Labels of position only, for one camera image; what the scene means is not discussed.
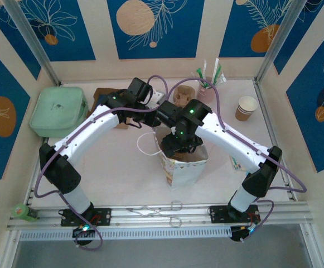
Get white paper gift bag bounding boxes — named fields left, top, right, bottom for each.
left=137, top=127, right=209, bottom=192

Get stack of pulp cup carriers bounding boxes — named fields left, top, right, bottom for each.
left=173, top=85, right=196, bottom=108

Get pink straw holder cup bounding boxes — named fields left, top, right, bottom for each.
left=197, top=82, right=217, bottom=103

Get brown cardboard tray box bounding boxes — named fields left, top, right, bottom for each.
left=93, top=87, right=129, bottom=131

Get white paper-wrapped straw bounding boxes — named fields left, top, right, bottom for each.
left=201, top=58, right=209, bottom=84
left=191, top=71, right=204, bottom=86
left=210, top=58, right=220, bottom=86
left=214, top=74, right=228, bottom=89

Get green plastic stirrer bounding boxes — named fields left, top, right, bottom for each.
left=213, top=63, right=224, bottom=84
left=196, top=68, right=209, bottom=88

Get stack of brown paper cups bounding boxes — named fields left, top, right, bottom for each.
left=235, top=96, right=259, bottom=122

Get beige green-print sachet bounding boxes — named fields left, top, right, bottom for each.
left=230, top=156, right=246, bottom=173

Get mint green lunch bag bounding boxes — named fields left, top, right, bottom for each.
left=29, top=86, right=89, bottom=139

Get silver S-shaped hook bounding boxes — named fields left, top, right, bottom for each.
left=169, top=200, right=182, bottom=227

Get metal scissors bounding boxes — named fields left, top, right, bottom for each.
left=126, top=205, right=171, bottom=218

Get black controller board with LED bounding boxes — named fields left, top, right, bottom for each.
left=230, top=224, right=259, bottom=243
left=72, top=223, right=96, bottom=246

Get long aluminium base rail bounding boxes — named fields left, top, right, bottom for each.
left=7, top=200, right=315, bottom=228

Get white slotted cable duct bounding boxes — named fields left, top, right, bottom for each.
left=19, top=226, right=232, bottom=241

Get aluminium frame post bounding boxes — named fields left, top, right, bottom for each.
left=255, top=0, right=309, bottom=82
left=4, top=0, right=61, bottom=86

